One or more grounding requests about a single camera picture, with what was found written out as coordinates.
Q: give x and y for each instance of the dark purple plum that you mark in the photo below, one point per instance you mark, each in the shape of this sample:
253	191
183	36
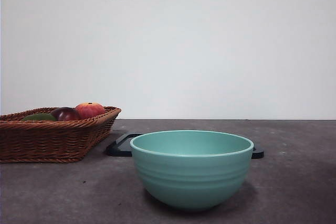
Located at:
65	114

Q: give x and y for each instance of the teal ribbed bowl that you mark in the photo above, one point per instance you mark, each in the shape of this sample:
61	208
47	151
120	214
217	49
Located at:
191	174

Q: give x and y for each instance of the dark rectangular tray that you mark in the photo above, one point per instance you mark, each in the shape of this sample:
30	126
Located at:
118	148

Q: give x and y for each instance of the red orange peach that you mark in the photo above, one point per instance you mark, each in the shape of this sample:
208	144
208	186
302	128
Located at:
90	110

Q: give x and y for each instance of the green avocado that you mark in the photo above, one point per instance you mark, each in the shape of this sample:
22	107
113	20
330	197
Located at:
39	117

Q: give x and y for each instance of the brown wicker basket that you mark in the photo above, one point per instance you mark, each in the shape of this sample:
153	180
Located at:
52	140

